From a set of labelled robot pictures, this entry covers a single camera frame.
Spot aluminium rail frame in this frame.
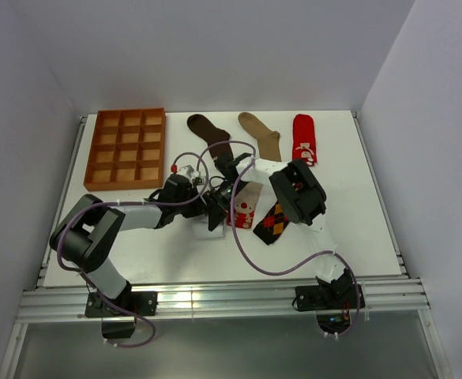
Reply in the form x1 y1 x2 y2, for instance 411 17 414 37
0 111 453 378

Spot orange compartment tray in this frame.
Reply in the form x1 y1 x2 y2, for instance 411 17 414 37
84 107 166 192

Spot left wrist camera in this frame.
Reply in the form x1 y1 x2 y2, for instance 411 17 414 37
171 164 206 186

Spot tan sock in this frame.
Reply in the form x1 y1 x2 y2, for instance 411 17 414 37
238 112 281 162

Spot white sock with black stripes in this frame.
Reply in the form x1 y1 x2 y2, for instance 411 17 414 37
192 216 227 240

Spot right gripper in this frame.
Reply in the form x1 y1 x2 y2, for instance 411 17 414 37
203 181 248 231

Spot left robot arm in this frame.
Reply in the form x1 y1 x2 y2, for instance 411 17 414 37
49 174 205 315

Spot beige and red reindeer sock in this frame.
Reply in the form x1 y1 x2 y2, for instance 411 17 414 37
234 182 262 230

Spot black orange argyle sock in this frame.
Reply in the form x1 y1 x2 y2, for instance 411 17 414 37
254 202 290 246

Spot dark brown sock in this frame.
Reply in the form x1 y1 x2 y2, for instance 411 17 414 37
186 114 233 161

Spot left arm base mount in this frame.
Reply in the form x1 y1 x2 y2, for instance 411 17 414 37
84 291 158 340

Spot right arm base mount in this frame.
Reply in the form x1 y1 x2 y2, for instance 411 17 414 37
291 284 366 336

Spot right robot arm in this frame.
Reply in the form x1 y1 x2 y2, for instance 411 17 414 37
203 153 359 308

